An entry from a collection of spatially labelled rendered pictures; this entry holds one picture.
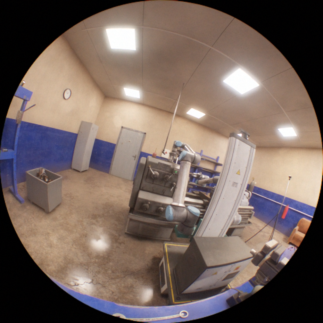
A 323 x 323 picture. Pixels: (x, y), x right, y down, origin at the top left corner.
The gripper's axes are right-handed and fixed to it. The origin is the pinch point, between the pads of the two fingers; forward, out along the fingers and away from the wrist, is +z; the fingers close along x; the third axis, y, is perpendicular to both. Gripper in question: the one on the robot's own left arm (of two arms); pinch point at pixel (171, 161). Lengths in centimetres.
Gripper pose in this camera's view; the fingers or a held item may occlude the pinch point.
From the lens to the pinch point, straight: 187.7
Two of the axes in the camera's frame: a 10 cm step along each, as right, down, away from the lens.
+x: 5.1, 1.9, -8.4
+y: -8.1, -2.1, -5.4
